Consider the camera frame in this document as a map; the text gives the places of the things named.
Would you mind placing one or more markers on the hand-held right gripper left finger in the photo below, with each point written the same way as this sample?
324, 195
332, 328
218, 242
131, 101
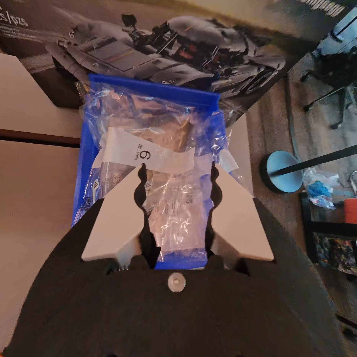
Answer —
117, 226

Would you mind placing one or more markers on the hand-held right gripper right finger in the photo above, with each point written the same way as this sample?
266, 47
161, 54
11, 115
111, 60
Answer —
239, 223

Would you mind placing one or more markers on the clear bag with numbered label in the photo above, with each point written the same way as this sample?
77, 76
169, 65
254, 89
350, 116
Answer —
156, 125

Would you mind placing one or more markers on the blue plastic bin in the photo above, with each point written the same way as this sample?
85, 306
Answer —
156, 90

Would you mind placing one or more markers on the dark lego set box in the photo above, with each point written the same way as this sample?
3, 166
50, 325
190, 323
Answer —
139, 50

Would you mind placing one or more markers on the small clear printed bag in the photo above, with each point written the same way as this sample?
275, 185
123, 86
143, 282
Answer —
175, 212

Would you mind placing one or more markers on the black low shelf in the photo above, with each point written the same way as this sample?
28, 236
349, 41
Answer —
309, 223

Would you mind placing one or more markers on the plastic bag with blue contents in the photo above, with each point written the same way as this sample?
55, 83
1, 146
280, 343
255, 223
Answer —
320, 189

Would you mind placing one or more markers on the orange box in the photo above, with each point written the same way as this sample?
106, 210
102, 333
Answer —
350, 210

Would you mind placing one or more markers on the grey swivel chair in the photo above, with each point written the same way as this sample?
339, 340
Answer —
334, 41

